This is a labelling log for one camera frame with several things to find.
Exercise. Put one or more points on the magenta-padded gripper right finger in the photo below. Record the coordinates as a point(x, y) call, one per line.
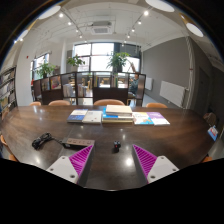
point(146, 160)

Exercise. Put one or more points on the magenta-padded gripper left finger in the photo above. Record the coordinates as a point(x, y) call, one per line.
point(80, 160)

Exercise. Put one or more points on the black charger with red button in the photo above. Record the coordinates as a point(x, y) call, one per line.
point(117, 145)

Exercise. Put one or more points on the black power strip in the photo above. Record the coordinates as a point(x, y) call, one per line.
point(78, 142)

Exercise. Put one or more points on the colourful yellow-blue picture book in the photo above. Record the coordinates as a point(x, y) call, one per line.
point(141, 118)

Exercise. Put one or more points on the purple-cover book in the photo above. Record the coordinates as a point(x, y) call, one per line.
point(158, 117)

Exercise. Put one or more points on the blue-cover book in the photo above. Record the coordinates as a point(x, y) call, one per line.
point(77, 116)

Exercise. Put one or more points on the large cream book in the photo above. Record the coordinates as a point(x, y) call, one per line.
point(116, 121)

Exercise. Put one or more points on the large blue-edged book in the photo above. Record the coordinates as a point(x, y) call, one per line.
point(107, 116)

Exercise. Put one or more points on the thick grey-white book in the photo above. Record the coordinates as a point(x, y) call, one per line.
point(119, 109)

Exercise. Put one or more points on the tan chairs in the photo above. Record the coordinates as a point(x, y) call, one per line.
point(108, 102)

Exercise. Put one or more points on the dark curved shelf unit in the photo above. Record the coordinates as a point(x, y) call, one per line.
point(110, 95)

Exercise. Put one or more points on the person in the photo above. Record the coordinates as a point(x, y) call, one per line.
point(134, 85)

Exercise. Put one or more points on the small bushy potted plant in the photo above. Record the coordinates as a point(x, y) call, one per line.
point(45, 69)

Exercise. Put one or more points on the potted plant with drooping leaves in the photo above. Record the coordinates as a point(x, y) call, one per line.
point(76, 61)

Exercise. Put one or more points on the large leafy potted plant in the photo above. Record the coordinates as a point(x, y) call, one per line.
point(118, 61)

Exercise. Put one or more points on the white ceiling air conditioner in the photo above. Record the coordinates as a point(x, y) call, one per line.
point(101, 27)

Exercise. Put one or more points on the ceiling track spotlights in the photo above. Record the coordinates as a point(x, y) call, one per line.
point(146, 13)

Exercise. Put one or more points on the round white ceiling lamps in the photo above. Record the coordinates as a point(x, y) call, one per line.
point(160, 5)

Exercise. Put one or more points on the large white wall radiator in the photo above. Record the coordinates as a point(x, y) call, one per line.
point(171, 93)

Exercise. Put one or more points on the small white wall radiator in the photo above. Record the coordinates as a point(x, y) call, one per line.
point(148, 83)

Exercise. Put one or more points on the wall bookshelf unit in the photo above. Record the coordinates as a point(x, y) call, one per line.
point(6, 90)

